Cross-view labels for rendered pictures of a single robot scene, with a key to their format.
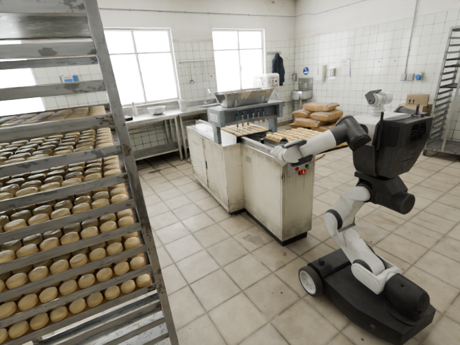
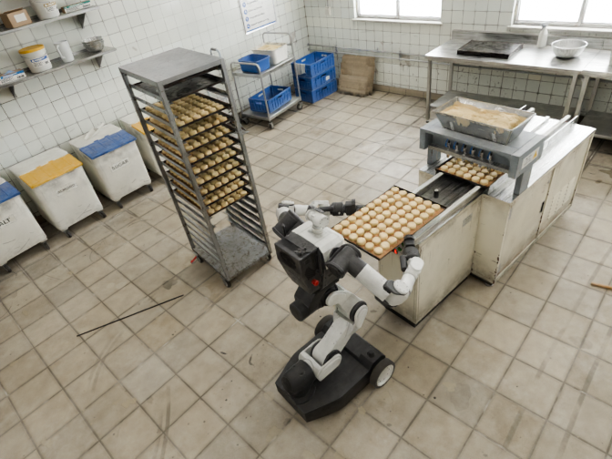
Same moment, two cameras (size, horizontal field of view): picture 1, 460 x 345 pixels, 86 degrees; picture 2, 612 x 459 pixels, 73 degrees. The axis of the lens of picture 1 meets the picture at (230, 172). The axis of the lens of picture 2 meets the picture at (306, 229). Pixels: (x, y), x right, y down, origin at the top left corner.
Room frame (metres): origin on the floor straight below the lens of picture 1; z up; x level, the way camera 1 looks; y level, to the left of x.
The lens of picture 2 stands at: (0.92, -2.40, 2.54)
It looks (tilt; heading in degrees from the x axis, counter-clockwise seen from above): 38 degrees down; 79
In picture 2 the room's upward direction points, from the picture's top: 10 degrees counter-clockwise
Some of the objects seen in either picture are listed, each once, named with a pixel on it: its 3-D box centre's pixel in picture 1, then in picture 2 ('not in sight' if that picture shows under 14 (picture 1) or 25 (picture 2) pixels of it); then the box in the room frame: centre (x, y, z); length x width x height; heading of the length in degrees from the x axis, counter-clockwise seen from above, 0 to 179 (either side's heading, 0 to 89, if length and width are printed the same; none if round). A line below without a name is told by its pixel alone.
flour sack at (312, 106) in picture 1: (320, 106); not in sight; (5.61, -2.13, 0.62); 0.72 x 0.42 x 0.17; 37
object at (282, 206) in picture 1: (274, 185); (428, 251); (2.16, -0.42, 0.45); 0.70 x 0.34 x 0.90; 24
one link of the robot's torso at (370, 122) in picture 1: (385, 142); (311, 257); (1.23, -0.82, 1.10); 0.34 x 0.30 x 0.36; 114
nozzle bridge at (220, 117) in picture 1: (246, 120); (476, 154); (2.62, -0.21, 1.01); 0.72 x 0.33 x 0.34; 114
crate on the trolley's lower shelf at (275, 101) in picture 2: not in sight; (270, 98); (1.92, 3.72, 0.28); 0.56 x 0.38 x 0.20; 39
